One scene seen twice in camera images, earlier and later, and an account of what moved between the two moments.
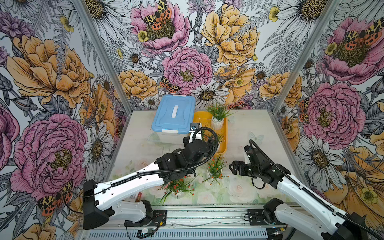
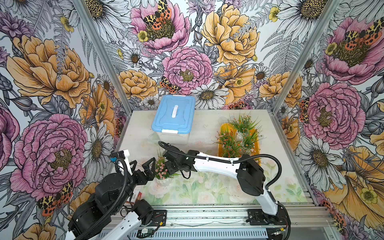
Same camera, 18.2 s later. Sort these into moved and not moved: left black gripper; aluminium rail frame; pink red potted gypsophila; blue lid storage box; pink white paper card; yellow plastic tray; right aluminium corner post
Moved: left black gripper; yellow plastic tray; pink red potted gypsophila
Not moved: blue lid storage box; aluminium rail frame; pink white paper card; right aluminium corner post
